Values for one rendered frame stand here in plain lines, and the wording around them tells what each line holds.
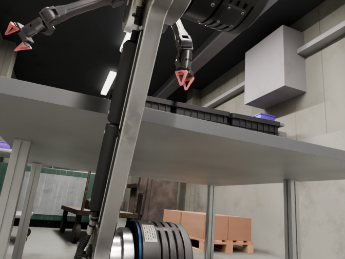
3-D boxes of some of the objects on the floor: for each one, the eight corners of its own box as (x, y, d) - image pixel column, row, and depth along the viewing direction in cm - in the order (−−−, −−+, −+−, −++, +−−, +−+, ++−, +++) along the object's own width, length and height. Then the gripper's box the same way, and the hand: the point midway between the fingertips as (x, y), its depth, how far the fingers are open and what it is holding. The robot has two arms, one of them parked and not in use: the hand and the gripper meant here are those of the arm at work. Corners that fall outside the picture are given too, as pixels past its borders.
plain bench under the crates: (447, 367, 95) (417, 166, 113) (-193, 509, 39) (-46, 65, 57) (211, 263, 238) (215, 182, 257) (3, 261, 183) (27, 158, 201)
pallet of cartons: (257, 254, 313) (257, 218, 323) (193, 252, 284) (196, 213, 295) (208, 239, 414) (210, 213, 424) (157, 237, 385) (160, 208, 395)
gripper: (188, 55, 141) (185, 83, 137) (195, 64, 150) (193, 91, 146) (176, 57, 144) (173, 84, 140) (184, 66, 153) (181, 92, 150)
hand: (183, 86), depth 144 cm, fingers open, 6 cm apart
